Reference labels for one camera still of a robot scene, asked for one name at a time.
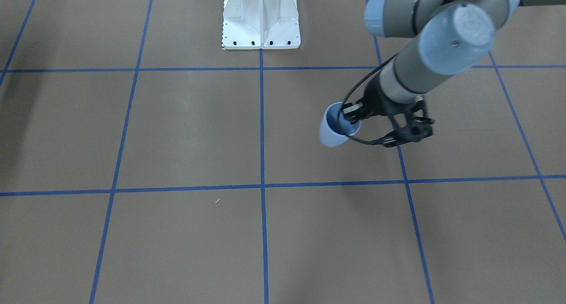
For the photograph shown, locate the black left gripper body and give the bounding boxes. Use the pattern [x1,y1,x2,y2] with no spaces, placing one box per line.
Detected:
[360,75,433,148]

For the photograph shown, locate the light blue plastic cup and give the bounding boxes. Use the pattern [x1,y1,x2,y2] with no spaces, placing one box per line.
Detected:
[319,102,362,148]

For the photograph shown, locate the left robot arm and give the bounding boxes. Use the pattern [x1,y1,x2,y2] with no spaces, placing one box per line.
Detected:
[334,0,565,148]

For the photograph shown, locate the brown paper table cover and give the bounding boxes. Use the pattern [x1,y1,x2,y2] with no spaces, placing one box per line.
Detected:
[1,0,565,304]

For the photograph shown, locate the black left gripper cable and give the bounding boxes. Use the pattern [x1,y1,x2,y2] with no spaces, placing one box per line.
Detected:
[337,52,398,145]

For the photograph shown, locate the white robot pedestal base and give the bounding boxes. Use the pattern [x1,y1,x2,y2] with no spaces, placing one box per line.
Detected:
[221,0,301,50]

